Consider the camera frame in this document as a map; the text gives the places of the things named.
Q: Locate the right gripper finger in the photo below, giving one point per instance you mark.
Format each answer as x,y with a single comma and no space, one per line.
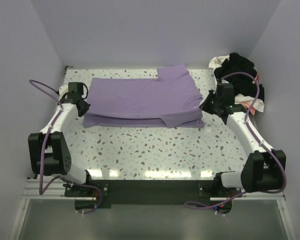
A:
209,99
208,107

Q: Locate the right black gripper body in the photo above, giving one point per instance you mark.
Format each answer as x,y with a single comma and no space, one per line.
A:
216,102

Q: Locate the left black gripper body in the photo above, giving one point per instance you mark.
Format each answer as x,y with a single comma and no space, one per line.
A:
86,105

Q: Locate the purple t shirt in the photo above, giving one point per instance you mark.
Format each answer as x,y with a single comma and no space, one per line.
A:
168,101

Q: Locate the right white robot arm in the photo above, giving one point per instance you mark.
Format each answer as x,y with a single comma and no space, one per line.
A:
264,169

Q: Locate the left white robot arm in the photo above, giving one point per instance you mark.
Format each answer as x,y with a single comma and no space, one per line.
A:
48,149

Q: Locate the white pink t shirt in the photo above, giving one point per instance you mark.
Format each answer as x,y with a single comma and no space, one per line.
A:
255,103

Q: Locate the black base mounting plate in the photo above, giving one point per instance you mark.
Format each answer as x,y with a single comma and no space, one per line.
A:
193,194

